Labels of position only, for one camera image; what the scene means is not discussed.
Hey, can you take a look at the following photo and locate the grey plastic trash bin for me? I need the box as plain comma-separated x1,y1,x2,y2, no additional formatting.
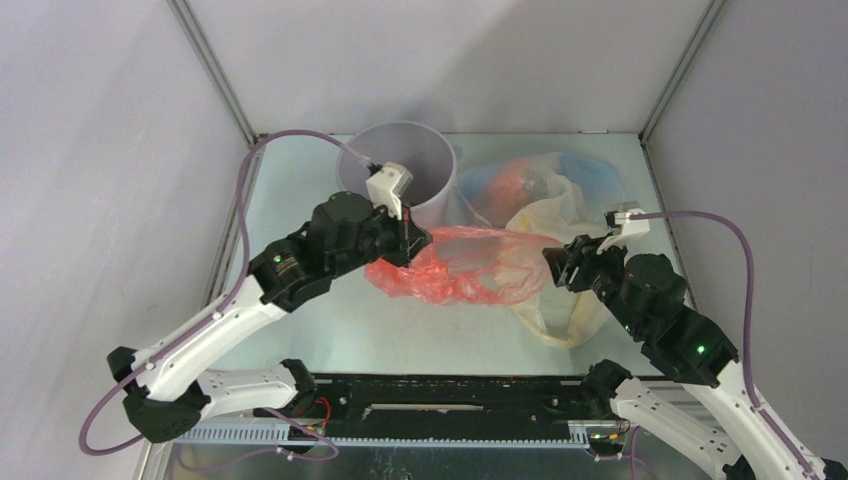
346,121,458,229

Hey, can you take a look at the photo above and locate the aluminium frame post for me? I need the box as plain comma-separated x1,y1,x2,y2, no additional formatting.
167,0,258,147
639,0,729,146

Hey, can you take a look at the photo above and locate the right aluminium frame post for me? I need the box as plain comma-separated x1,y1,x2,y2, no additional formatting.
639,0,729,146

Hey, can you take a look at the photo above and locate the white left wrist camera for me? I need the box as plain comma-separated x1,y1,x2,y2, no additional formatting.
366,162,414,220

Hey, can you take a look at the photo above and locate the yellow translucent trash bag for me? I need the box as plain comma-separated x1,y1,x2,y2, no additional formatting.
506,194,610,349

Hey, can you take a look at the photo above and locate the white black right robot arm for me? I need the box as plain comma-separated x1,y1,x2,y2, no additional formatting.
542,235,847,479

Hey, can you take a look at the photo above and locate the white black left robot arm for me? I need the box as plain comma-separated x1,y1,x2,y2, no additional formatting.
107,192,432,443

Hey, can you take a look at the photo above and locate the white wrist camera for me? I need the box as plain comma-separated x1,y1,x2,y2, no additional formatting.
596,208,650,254
366,162,414,220

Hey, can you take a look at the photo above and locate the red translucent trash bag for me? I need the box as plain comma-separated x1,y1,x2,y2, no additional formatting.
364,226,561,306

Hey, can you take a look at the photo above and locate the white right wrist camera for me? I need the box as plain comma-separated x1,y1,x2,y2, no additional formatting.
596,208,650,254

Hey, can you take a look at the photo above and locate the left aluminium frame post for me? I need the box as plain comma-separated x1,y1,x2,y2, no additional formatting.
167,0,258,147

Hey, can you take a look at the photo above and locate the white translucent bag of bags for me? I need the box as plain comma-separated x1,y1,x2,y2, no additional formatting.
455,152,627,246

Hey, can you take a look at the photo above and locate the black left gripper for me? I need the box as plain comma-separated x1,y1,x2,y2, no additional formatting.
330,196,434,279

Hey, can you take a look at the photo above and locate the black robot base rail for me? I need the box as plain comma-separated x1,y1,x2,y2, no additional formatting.
283,374,634,446

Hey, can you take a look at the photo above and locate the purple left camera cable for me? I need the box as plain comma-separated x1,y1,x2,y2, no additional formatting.
79,129,382,463

